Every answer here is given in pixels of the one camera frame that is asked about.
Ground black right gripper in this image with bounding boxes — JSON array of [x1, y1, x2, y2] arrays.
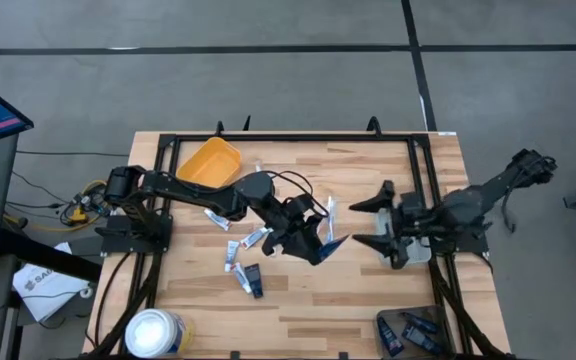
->
[[349, 180, 442, 270]]

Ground white lidded canister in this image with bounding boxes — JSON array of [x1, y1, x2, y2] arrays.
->
[[124, 308, 194, 359]]

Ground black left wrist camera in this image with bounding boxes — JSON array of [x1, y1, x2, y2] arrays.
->
[[287, 193, 316, 217]]

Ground yellow plastic bin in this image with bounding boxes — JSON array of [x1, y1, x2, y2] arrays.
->
[[175, 136, 243, 190]]

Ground yellow and black cable bundle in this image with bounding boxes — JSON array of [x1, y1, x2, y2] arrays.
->
[[2, 178, 115, 234]]

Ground white toothpaste tube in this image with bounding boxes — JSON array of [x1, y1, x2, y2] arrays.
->
[[203, 208, 233, 232], [239, 226, 273, 251], [223, 239, 241, 274], [230, 261, 253, 295]]

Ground dark grey plastic tray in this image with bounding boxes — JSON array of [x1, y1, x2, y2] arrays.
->
[[375, 304, 457, 360]]

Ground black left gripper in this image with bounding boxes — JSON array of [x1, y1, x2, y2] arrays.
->
[[261, 212, 331, 267]]

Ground dark navy squeeze tube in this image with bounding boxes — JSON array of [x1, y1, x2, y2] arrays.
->
[[400, 312, 439, 335], [376, 316, 405, 358], [401, 323, 444, 356], [243, 262, 265, 300]]

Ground black metal rig frame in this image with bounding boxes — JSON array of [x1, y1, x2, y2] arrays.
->
[[85, 115, 514, 360]]

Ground clear toothbrush pack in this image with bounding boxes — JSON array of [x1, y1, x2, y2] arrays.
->
[[324, 196, 335, 245], [330, 198, 340, 242]]

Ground white printed paper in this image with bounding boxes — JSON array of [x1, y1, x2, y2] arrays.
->
[[11, 242, 92, 324]]

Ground white plastic bin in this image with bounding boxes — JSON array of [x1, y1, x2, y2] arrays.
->
[[375, 208, 433, 267]]

